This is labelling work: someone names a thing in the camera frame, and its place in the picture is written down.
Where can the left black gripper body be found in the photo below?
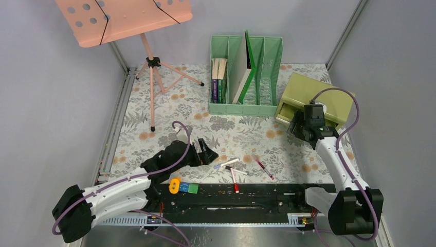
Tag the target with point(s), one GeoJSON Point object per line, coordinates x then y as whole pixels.
{"type": "Point", "coordinates": [193, 158]}

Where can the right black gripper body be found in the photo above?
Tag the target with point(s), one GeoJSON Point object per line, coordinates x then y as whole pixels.
{"type": "Point", "coordinates": [305, 125]}

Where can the yellow blue green toy block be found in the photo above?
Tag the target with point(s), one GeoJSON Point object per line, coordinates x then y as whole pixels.
{"type": "Point", "coordinates": [176, 185]}

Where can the red white marker pen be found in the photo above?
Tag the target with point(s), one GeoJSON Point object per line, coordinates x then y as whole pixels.
{"type": "Point", "coordinates": [236, 187]}

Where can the green file organizer rack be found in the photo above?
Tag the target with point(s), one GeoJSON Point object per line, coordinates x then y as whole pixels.
{"type": "Point", "coordinates": [261, 98]}

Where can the treehouse paperback book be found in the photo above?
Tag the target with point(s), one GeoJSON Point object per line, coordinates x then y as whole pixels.
{"type": "Point", "coordinates": [222, 65]}

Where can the purple paperback book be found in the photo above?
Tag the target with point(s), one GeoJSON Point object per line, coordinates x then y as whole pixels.
{"type": "Point", "coordinates": [215, 68]}

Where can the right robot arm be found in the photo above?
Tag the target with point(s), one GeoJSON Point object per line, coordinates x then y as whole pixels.
{"type": "Point", "coordinates": [356, 208]}

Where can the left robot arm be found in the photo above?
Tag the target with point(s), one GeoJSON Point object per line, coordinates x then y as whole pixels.
{"type": "Point", "coordinates": [79, 210]}

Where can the black white marker pen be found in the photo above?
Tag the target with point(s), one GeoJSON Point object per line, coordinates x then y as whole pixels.
{"type": "Point", "coordinates": [235, 170]}

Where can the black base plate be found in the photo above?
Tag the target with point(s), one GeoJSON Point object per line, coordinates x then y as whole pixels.
{"type": "Point", "coordinates": [219, 204]}

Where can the aluminium frame rail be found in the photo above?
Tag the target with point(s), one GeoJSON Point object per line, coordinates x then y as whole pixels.
{"type": "Point", "coordinates": [108, 150]}

